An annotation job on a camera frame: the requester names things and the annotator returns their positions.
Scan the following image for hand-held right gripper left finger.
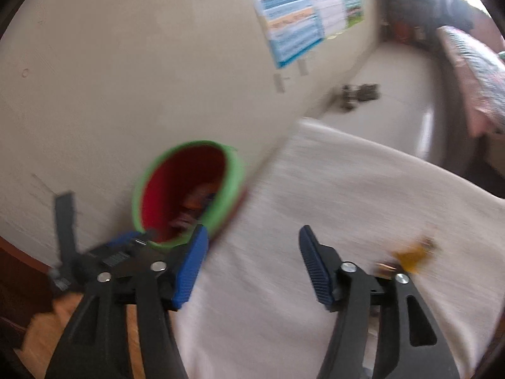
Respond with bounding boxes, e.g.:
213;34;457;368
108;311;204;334
45;224;210;379

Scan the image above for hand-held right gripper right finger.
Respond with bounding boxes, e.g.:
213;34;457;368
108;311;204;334
299;225;460;379

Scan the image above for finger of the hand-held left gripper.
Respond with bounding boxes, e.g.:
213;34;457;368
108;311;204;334
106;229;158;275

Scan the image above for red bin with green rim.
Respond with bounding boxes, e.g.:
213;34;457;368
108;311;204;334
131;140;245;249

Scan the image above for brown wooden headboard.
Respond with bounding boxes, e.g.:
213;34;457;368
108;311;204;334
0;237;56;324

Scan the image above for yellow and black wrapper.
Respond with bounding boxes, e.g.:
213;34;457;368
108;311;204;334
375;235;437;279

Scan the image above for patterned pink quilt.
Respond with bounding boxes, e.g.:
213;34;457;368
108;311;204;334
436;26;505;139

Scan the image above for dark storage shelf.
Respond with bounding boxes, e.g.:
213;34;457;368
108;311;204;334
377;0;438;44

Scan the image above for dark hanging clothes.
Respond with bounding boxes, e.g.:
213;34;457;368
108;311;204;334
434;0;474;34

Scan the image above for blue chart wall poster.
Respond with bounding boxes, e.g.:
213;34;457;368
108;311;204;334
242;0;326;69

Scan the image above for white chart wall poster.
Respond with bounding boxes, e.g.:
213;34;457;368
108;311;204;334
308;0;348;34

